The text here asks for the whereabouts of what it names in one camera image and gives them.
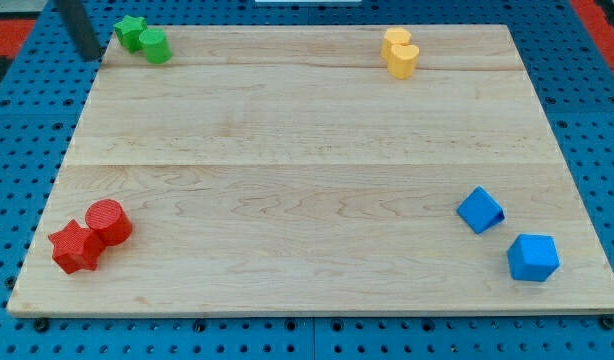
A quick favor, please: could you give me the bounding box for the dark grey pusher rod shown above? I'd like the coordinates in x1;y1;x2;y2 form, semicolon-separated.
53;0;104;62

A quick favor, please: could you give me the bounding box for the yellow hexagon block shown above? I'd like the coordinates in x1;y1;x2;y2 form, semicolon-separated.
380;27;411;61

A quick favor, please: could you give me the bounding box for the green star block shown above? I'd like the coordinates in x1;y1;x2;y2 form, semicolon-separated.
114;15;148;53

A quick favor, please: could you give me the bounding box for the green cylinder block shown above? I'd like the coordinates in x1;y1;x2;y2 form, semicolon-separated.
138;28;172;64

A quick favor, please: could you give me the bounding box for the red cylinder block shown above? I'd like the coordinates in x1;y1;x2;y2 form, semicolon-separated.
85;199;133;246

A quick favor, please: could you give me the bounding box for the red star block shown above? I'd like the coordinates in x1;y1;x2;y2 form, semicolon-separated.
48;219;106;274

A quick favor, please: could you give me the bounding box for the blue triangular prism block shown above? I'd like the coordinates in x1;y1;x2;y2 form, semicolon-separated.
457;186;505;234

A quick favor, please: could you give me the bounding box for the blue cube block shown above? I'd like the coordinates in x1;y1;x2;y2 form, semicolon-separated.
507;234;560;282

